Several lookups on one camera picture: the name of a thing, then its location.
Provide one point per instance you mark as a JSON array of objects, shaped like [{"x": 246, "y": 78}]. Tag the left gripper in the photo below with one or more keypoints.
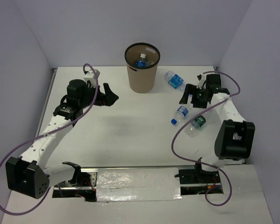
[{"x": 108, "y": 99}]

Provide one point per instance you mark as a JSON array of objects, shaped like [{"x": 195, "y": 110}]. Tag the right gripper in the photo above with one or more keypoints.
[{"x": 191, "y": 89}]

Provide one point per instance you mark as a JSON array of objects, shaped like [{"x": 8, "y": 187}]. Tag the small bottle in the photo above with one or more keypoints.
[{"x": 181, "y": 113}]

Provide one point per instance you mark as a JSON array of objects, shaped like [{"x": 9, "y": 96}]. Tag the green label bottle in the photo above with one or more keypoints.
[{"x": 193, "y": 128}]

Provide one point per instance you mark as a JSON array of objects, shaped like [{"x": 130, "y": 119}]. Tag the clear bottle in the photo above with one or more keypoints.
[{"x": 149, "y": 63}]

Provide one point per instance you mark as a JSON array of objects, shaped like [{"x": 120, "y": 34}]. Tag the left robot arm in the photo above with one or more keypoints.
[{"x": 28, "y": 174}]

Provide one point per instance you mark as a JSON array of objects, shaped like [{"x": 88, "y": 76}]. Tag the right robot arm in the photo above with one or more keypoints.
[{"x": 235, "y": 137}]

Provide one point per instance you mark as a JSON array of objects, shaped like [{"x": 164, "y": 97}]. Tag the bottle near bin, blue label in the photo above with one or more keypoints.
[{"x": 175, "y": 81}]

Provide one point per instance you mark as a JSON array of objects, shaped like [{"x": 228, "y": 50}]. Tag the brown paper bin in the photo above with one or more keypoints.
[{"x": 141, "y": 80}]

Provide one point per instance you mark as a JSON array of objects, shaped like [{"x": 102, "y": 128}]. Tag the silver foil tape sheet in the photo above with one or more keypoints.
[{"x": 137, "y": 184}]

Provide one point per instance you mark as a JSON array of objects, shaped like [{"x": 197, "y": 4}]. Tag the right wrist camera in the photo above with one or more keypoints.
[{"x": 202, "y": 81}]

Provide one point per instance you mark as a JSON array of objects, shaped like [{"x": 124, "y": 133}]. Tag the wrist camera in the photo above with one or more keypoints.
[
  {"x": 202, "y": 81},
  {"x": 89, "y": 78}
]

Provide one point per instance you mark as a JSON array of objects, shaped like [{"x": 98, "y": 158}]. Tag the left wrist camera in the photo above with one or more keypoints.
[{"x": 89, "y": 78}]

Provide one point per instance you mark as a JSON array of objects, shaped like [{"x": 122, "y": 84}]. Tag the aluminium rail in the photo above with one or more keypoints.
[{"x": 132, "y": 167}]

